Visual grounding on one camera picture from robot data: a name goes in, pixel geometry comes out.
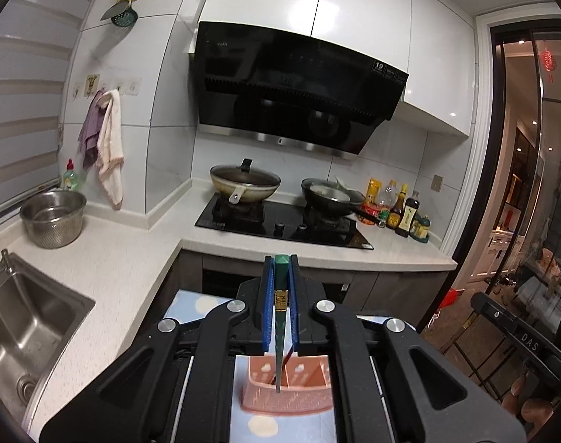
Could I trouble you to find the red instant noodle cup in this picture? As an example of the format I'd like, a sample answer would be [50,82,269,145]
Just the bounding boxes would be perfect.
[360,203,389,226]

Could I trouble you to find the wall hook strip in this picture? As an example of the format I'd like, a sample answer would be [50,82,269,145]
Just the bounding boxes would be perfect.
[72,74,140,100]

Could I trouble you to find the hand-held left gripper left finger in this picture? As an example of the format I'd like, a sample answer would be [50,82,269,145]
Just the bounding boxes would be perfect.
[39,255,276,443]

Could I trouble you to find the beige wok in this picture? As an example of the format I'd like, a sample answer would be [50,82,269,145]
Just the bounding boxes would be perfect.
[209,166,282,206]

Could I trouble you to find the steel sink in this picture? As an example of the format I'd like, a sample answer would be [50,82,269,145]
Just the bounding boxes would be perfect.
[0,265,96,418]

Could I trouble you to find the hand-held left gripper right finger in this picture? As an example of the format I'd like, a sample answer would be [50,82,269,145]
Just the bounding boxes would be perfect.
[287,255,527,443]

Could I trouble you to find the steel spatula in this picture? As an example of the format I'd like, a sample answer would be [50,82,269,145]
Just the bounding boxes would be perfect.
[100,0,133,21]

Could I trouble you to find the teal condiment jar set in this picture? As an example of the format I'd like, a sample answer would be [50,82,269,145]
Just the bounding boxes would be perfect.
[412,215,431,243]

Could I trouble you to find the white wall cabinet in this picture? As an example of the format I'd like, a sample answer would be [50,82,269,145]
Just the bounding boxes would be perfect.
[199,0,475,138]

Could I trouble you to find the dark soy sauce bottle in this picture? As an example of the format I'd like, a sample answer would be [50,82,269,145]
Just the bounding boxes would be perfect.
[395,190,421,238]

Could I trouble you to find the green dish soap bottle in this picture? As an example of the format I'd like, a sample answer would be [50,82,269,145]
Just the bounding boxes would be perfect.
[62,159,79,192]

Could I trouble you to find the purple cloth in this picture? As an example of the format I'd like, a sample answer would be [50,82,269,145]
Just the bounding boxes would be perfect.
[78,91,105,169]

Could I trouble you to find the clear plastic bottle yellow cap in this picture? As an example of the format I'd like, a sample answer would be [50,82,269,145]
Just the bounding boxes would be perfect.
[377,180,398,213]

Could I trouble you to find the steel colander bowl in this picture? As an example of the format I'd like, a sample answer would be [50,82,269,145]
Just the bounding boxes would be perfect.
[20,189,87,248]

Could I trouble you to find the window blind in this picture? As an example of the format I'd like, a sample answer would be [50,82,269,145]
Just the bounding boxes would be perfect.
[0,0,124,224]

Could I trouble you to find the black range hood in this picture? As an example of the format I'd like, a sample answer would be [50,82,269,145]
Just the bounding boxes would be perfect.
[188,21,409,157]

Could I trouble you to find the pink towel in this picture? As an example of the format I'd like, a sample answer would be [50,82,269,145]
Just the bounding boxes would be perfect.
[96,89,125,210]

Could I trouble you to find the black folding chair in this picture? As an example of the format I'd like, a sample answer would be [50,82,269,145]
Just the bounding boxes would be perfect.
[451,292,561,400]

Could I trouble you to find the black wok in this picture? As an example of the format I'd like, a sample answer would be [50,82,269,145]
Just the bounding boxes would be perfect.
[301,178,387,225]

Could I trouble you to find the brown sauce bottle yellow cap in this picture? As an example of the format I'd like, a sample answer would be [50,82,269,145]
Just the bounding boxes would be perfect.
[386,183,409,230]

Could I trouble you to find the glass lid white handle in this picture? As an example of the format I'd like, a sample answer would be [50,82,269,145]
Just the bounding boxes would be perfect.
[308,176,365,204]

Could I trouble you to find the black built-in appliance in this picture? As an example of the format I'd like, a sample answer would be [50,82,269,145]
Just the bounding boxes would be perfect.
[202,268,355,297]

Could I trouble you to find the glass lid black handle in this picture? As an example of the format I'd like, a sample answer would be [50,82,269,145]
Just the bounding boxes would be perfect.
[211,158,281,186]

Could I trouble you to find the glass sliding door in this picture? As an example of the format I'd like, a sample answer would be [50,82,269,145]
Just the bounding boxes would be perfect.
[451,11,561,333]

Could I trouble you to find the pink plastic utensil holder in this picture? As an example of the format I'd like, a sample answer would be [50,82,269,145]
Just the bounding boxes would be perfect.
[240,352,333,420]

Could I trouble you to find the black gas stove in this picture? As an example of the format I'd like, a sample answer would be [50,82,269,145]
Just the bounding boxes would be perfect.
[195,192,374,251]

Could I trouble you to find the green and red chopstick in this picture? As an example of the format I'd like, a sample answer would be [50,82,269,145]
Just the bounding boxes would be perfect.
[274,255,291,394]

